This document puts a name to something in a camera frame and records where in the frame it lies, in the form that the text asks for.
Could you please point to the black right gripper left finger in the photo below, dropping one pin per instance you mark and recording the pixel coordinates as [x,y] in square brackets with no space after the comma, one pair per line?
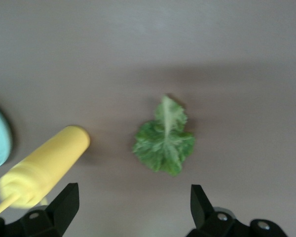
[61,212]

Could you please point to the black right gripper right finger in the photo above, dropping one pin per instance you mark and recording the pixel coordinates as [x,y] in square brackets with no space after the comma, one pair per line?
[202,214]

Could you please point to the yellow squeeze bottle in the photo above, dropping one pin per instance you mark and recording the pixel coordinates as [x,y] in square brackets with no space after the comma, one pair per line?
[51,158]

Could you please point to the green lettuce leaf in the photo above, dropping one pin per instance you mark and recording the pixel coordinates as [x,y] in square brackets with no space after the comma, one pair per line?
[162,145]

